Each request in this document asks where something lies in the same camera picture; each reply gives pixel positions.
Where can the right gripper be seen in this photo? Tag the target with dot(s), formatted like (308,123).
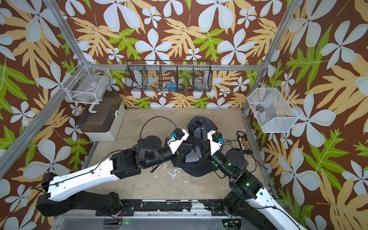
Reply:
(212,149)

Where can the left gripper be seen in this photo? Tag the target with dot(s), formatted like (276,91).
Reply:
(174,150)

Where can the dark grey baseball cap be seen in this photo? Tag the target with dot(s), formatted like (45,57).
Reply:
(199,127)

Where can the black baseball cap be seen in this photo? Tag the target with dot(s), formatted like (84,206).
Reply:
(193,157)

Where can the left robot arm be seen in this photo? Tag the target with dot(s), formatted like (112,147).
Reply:
(70,192)

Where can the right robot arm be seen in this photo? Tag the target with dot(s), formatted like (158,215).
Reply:
(248,198)

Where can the black parallel charging board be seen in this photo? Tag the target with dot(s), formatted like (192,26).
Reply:
(244,143)

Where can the white box with brown lid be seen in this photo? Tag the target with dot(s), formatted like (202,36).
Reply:
(102,122)

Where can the black wire wall basket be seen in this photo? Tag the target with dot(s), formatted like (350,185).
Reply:
(171,76)

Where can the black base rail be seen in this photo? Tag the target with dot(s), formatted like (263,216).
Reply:
(179,207)

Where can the white wire wall basket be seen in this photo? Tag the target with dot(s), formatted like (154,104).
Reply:
(87,83)

